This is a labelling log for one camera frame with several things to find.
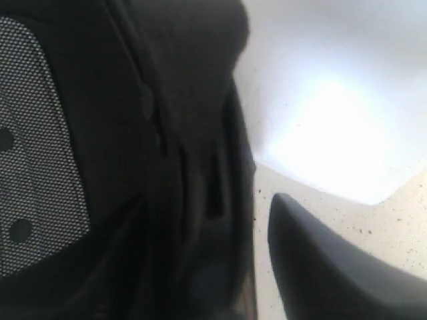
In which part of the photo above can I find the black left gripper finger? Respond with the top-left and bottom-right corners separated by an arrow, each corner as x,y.
268,193 -> 426,319

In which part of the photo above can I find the black helmet with tinted visor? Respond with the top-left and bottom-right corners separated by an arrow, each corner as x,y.
1,1 -> 258,319

